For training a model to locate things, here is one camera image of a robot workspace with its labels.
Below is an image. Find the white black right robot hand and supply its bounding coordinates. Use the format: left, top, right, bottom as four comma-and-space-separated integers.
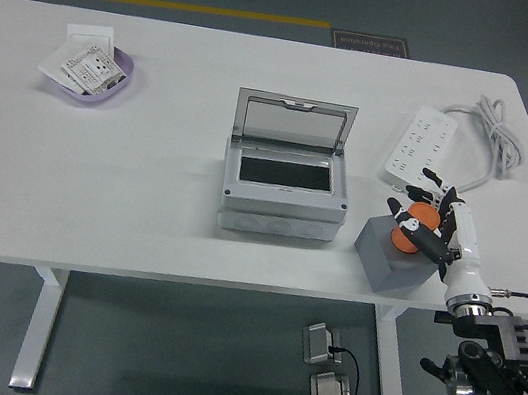
373, 162, 507, 306

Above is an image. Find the orange cylinder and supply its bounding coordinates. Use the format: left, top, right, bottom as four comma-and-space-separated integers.
388, 199, 445, 259

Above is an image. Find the grey junction box clear lid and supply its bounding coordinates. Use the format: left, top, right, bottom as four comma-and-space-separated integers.
211, 84, 365, 250

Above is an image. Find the grey cube with round hole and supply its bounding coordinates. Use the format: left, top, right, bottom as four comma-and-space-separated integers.
347, 211, 448, 303

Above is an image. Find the white power strip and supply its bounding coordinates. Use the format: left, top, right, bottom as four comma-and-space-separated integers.
379, 101, 462, 199

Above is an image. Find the white table leg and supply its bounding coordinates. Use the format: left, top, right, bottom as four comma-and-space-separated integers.
7, 263, 71, 395
359, 300, 424, 395

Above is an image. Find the dark floor sign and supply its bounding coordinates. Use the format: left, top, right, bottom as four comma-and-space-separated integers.
327, 26, 414, 61

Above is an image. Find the yellow floor tape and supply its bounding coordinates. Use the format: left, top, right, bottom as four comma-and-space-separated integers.
56, 0, 333, 46

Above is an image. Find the purple tray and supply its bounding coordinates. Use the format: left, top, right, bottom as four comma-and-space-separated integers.
42, 34, 139, 111

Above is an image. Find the packaged white socket panel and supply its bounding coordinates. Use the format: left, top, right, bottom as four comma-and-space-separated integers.
57, 40, 128, 101

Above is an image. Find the white flat card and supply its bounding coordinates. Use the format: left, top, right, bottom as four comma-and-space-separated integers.
35, 37, 88, 92

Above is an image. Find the white power cord with plug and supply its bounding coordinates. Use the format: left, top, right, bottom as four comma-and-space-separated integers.
427, 88, 528, 205

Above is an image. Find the white switch plate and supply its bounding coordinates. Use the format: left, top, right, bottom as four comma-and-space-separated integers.
63, 21, 120, 57

